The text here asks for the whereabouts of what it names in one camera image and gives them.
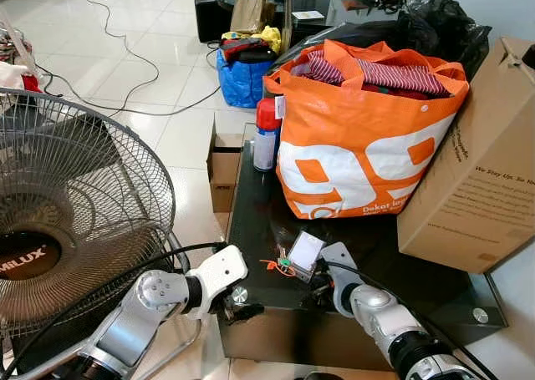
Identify brown paper bag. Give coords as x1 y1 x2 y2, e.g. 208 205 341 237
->
229 0 269 35

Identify blue bag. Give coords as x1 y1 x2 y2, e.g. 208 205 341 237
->
217 49 278 110

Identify grey metal cage fan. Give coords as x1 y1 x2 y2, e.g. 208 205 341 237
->
0 87 177 341

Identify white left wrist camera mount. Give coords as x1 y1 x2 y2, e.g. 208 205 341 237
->
185 245 250 319

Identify orange white shopping bag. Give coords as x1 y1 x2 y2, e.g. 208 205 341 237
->
262 38 471 221

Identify clear bag with red items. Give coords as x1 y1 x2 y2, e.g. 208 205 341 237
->
0 11 44 94

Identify small white box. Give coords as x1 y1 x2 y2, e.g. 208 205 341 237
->
287 231 328 283

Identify red striped cloth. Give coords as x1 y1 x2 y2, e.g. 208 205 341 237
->
294 49 454 101

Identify small brown cardboard box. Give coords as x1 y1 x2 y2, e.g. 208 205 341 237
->
206 119 257 215

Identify dark glass table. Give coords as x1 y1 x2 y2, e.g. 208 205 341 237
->
212 0 419 32

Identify black floor cable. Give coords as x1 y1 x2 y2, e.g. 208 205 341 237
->
37 0 223 119

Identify yellow cloth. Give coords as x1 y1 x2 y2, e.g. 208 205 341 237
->
253 26 283 55

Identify white paper sheet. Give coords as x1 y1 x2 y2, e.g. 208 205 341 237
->
292 10 326 22

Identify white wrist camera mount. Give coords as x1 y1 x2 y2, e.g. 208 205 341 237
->
320 241 365 316
185 245 250 319

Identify keys with orange tag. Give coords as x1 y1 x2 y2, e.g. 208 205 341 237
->
258 256 298 279

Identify white spray can red cap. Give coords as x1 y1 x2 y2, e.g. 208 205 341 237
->
252 96 284 173

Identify large brown cardboard box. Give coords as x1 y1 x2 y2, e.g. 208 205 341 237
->
396 36 535 275

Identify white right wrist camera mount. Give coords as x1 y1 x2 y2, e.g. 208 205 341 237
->
320 241 365 316

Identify black plastic rubbish bag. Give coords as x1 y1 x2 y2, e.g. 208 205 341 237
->
284 0 493 82

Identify black glass coffee table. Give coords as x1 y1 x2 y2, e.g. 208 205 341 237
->
215 124 509 373

